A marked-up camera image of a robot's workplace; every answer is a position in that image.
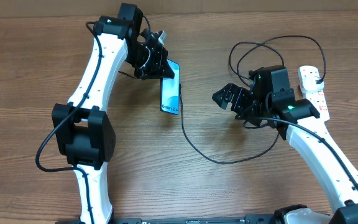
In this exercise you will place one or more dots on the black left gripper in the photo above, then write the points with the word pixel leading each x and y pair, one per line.
pixel 156 71

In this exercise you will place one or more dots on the white charger plug adapter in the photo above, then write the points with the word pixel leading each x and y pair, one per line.
pixel 310 84

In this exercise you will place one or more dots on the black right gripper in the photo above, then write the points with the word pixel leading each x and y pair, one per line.
pixel 241 96

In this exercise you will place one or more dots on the white power strip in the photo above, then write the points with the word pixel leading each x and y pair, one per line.
pixel 308 76

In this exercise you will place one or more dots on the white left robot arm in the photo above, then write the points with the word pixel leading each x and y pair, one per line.
pixel 82 128

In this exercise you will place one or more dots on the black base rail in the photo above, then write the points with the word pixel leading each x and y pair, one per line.
pixel 197 221

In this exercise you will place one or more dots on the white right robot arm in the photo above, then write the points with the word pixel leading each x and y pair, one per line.
pixel 271 98

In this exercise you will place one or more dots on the blue Samsung smartphone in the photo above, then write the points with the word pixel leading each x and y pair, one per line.
pixel 170 90

